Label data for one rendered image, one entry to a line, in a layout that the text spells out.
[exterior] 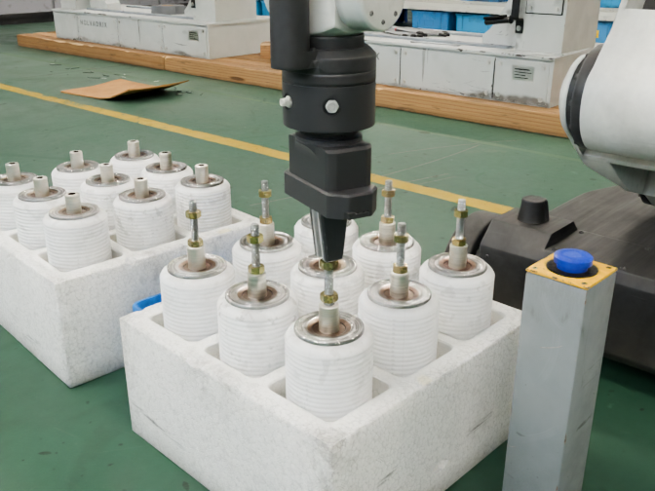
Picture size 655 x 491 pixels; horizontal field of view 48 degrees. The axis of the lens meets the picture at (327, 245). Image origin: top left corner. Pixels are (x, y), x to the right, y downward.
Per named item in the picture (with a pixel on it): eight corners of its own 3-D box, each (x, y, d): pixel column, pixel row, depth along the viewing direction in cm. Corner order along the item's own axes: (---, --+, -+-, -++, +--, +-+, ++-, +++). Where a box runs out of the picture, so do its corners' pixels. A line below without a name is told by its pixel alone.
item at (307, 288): (299, 411, 96) (297, 285, 89) (287, 373, 104) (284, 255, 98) (370, 401, 98) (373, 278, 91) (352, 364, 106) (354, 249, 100)
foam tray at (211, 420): (326, 334, 129) (326, 239, 123) (522, 428, 104) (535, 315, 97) (131, 431, 103) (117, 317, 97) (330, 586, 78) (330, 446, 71)
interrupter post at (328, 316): (323, 323, 80) (323, 297, 79) (343, 328, 80) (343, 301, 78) (314, 333, 78) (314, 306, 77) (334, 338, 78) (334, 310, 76)
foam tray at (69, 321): (159, 252, 164) (151, 174, 158) (268, 311, 138) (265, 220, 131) (-21, 306, 140) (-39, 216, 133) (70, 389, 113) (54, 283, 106)
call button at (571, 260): (562, 261, 81) (565, 244, 80) (597, 272, 78) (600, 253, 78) (545, 272, 78) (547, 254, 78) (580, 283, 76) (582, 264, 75)
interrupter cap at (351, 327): (311, 310, 84) (311, 304, 83) (374, 322, 81) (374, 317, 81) (282, 340, 77) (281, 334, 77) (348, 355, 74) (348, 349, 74)
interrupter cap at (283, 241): (275, 231, 107) (275, 226, 107) (304, 246, 101) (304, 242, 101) (229, 243, 103) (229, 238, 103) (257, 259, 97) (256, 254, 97)
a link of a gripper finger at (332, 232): (317, 261, 75) (317, 204, 72) (344, 255, 76) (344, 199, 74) (325, 267, 73) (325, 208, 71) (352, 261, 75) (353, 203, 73)
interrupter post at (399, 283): (409, 301, 86) (410, 276, 84) (388, 300, 86) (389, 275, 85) (408, 292, 88) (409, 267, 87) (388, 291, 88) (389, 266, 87)
